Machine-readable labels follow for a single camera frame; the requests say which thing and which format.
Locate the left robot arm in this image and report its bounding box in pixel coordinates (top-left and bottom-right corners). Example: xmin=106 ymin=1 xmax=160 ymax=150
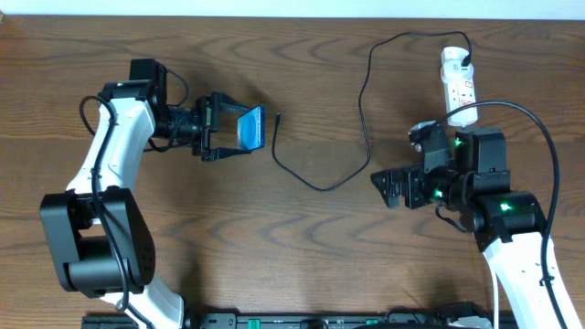
xmin=39 ymin=58 xmax=265 ymax=328

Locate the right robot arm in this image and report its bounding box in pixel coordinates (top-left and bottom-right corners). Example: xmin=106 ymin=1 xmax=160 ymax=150
xmin=370 ymin=127 xmax=581 ymax=328

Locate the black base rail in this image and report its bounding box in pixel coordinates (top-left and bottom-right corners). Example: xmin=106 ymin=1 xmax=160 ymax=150
xmin=81 ymin=312 xmax=517 ymax=329

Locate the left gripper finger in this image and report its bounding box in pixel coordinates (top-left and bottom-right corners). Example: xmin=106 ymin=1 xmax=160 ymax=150
xmin=201 ymin=147 xmax=250 ymax=162
xmin=212 ymin=91 xmax=250 ymax=115

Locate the white charger plug adapter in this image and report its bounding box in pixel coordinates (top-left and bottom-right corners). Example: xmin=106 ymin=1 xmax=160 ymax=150
xmin=441 ymin=47 xmax=473 ymax=73

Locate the black USB charging cable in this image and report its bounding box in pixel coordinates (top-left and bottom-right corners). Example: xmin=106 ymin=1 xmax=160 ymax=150
xmin=271 ymin=30 xmax=473 ymax=193

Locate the blue Galaxy smartphone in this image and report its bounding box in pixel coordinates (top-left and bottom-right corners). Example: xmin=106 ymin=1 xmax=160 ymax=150
xmin=238 ymin=105 xmax=265 ymax=151

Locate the white power strip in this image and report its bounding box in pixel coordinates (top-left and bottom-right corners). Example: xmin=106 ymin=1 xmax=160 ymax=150
xmin=441 ymin=60 xmax=478 ymax=127

